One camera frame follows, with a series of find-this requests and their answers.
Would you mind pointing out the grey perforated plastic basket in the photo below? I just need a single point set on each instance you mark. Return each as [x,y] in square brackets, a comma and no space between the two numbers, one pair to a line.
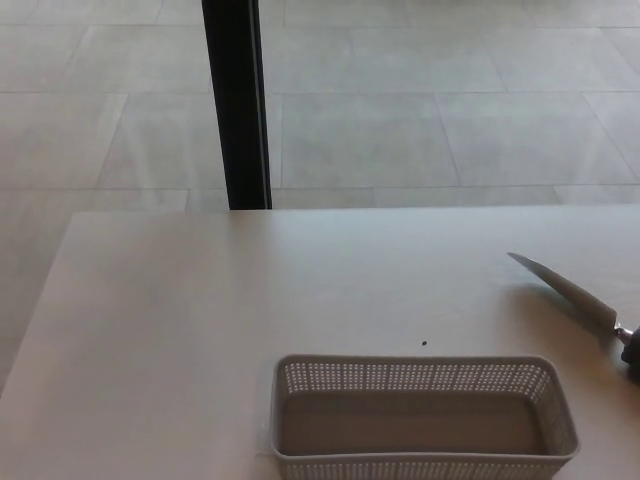
[415,425]

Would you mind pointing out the black vertical window post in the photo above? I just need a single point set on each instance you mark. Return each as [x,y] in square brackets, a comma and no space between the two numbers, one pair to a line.
[235,100]

